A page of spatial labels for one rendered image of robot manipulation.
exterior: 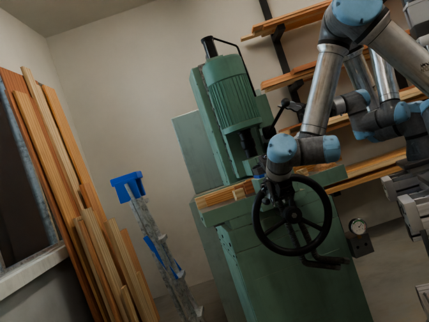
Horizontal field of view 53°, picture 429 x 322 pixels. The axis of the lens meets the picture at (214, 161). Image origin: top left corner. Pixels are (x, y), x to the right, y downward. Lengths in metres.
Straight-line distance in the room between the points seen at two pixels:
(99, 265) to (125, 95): 1.90
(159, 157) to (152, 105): 0.50
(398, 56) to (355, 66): 0.67
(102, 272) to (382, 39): 2.25
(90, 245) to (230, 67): 1.59
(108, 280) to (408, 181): 1.92
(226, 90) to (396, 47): 0.77
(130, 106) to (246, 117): 2.57
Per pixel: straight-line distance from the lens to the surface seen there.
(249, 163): 1.80
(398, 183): 1.91
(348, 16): 1.21
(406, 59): 1.27
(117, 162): 4.24
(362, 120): 1.77
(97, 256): 2.96
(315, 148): 1.17
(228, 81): 1.80
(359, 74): 1.93
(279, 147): 1.14
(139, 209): 2.47
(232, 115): 1.78
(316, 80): 1.34
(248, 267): 1.72
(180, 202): 4.17
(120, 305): 2.99
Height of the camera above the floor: 1.08
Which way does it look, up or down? level
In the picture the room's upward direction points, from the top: 19 degrees counter-clockwise
